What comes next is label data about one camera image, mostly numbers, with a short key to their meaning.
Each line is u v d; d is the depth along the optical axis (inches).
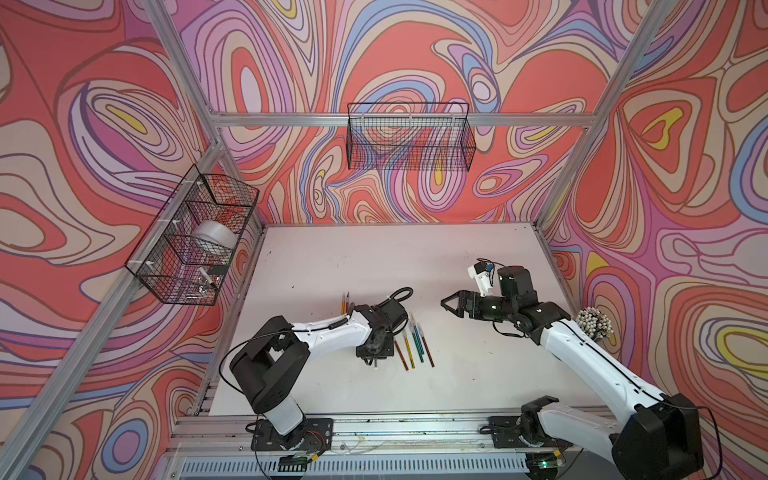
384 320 27.0
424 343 34.8
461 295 27.3
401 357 33.9
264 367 18.4
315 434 28.4
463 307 27.2
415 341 35.0
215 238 28.6
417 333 35.8
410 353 34.1
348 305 27.0
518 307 23.9
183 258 29.1
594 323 28.7
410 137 37.7
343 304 38.5
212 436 29.6
